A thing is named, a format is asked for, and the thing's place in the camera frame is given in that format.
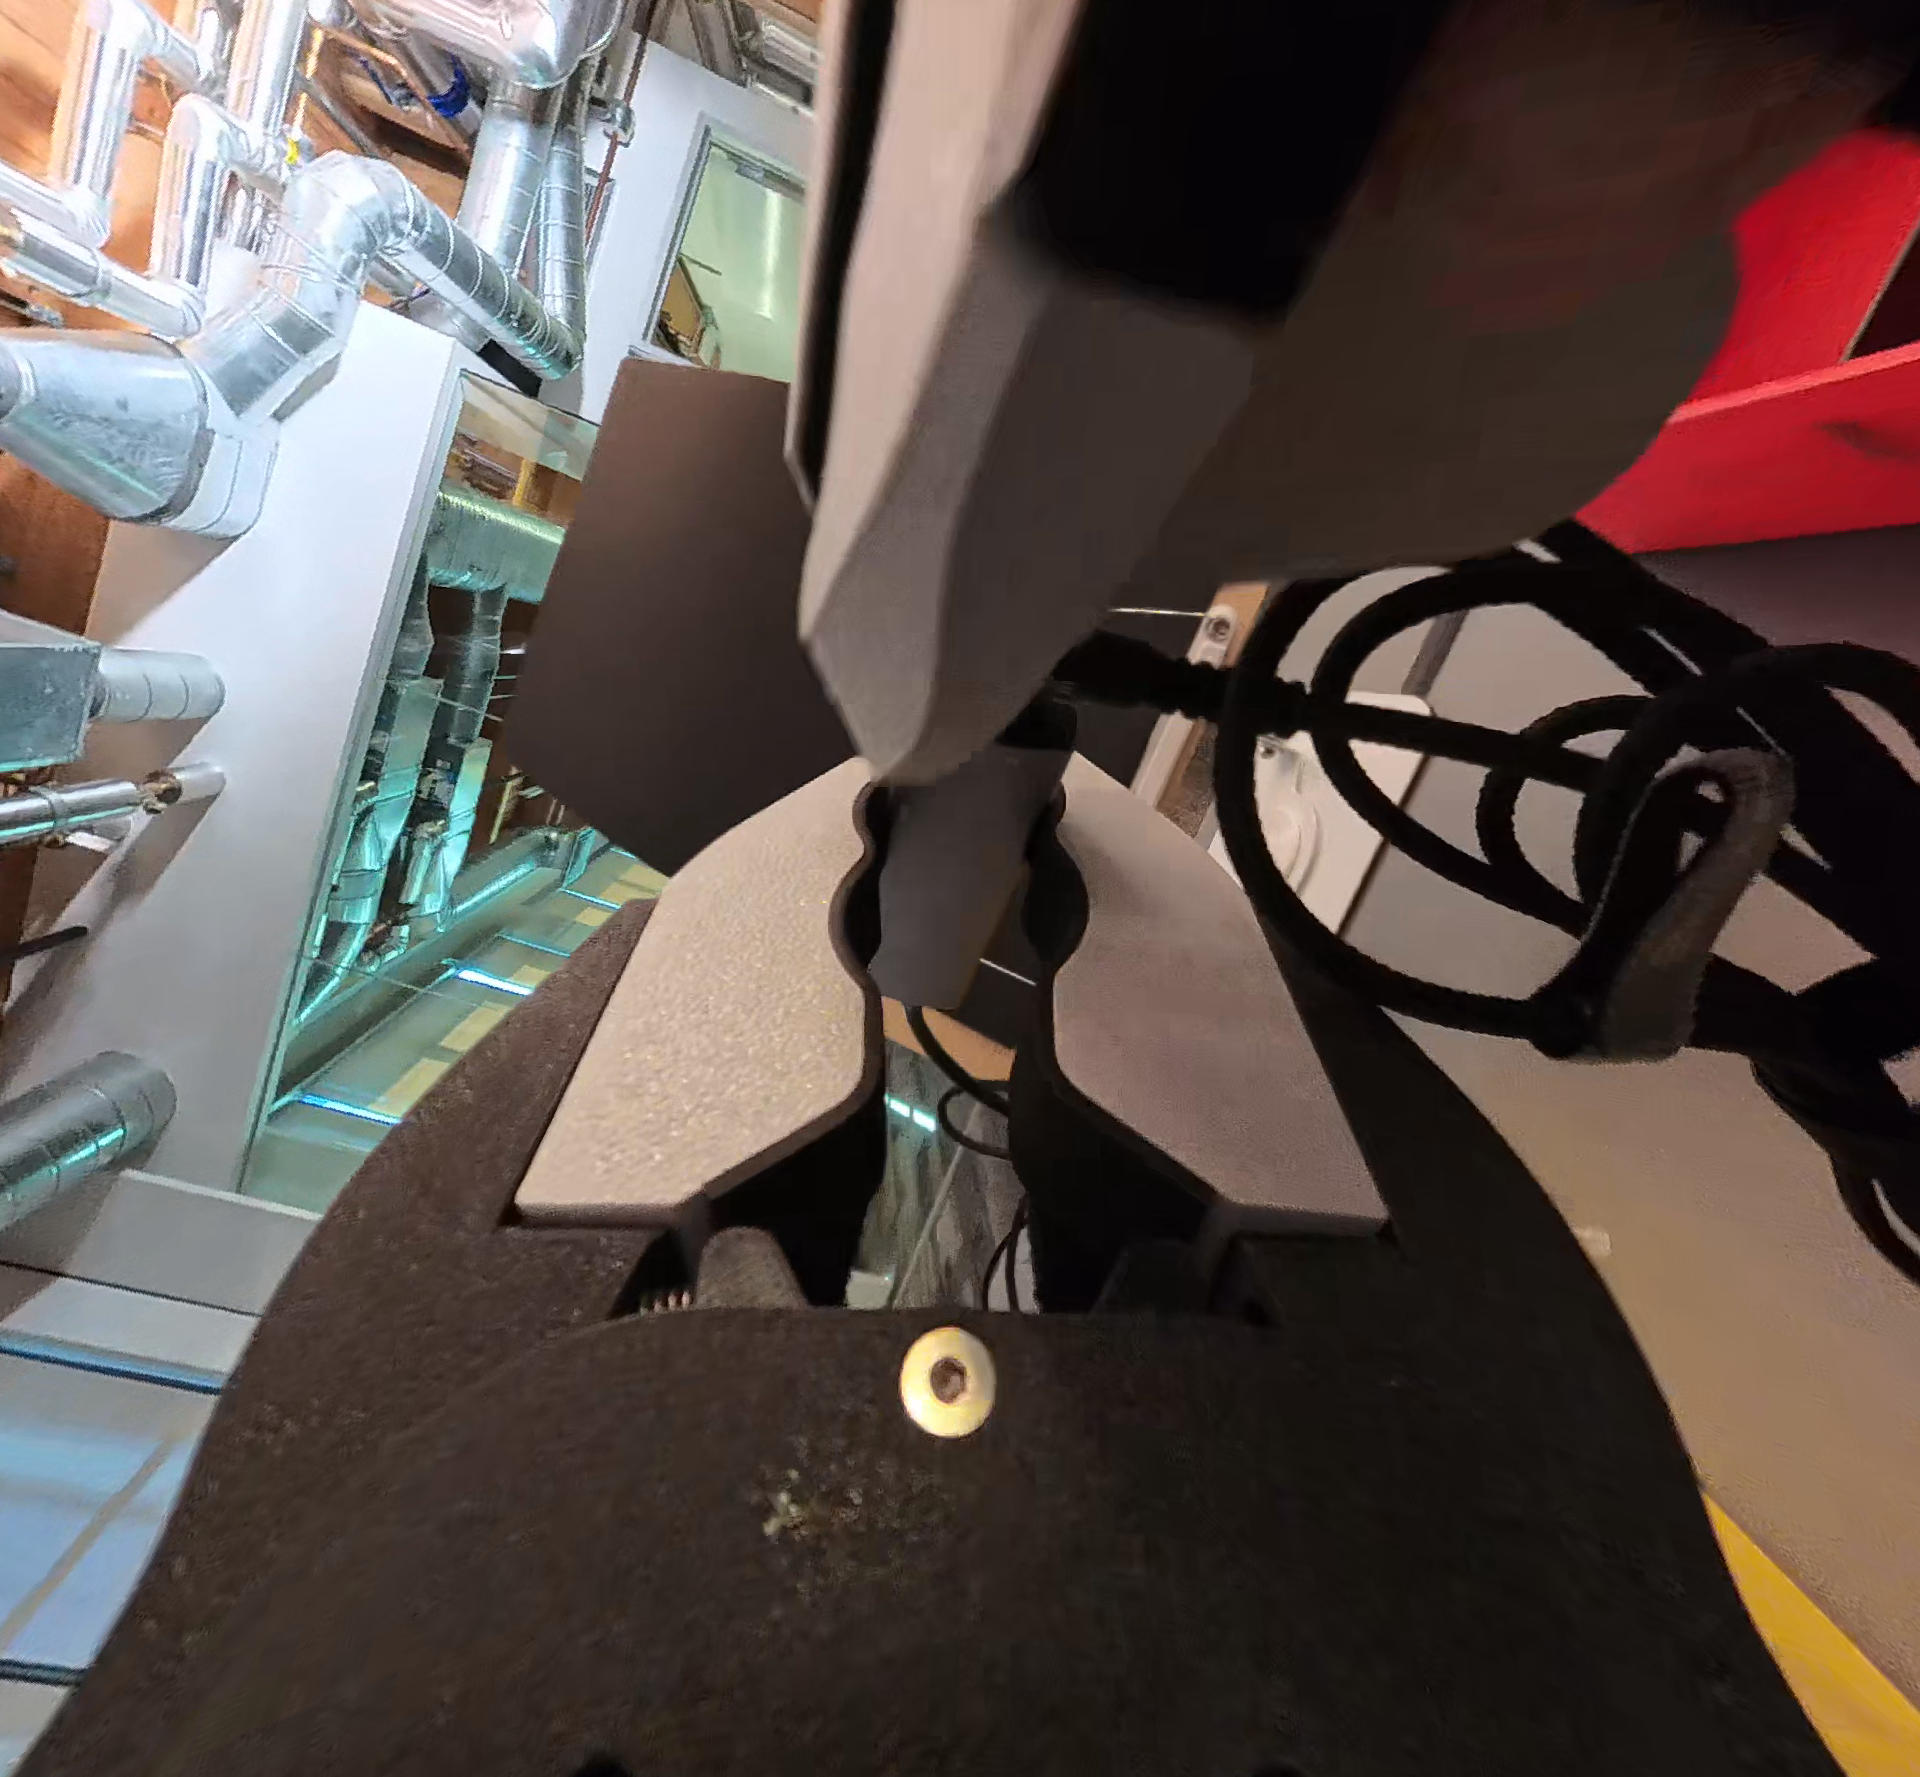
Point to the glass door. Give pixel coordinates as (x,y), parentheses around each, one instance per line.
(735,261)

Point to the grey usb hub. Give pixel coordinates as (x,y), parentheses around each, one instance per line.
(947,893)

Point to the black board with wooden frame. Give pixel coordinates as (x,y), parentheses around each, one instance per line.
(676,607)

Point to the yellow plastic bin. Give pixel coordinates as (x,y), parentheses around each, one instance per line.
(1846,1701)

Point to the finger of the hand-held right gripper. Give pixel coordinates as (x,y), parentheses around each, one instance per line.
(961,458)
(1425,458)

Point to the silver ventilation ducts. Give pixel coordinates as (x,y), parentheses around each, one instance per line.
(346,232)

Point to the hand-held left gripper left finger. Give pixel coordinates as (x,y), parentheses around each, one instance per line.
(722,1028)

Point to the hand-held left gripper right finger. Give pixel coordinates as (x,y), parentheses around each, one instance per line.
(1199,1056)

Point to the red plastic bin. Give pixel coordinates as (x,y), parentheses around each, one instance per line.
(1800,458)

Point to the white metal tablet stand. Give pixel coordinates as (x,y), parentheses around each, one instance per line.
(1358,816)

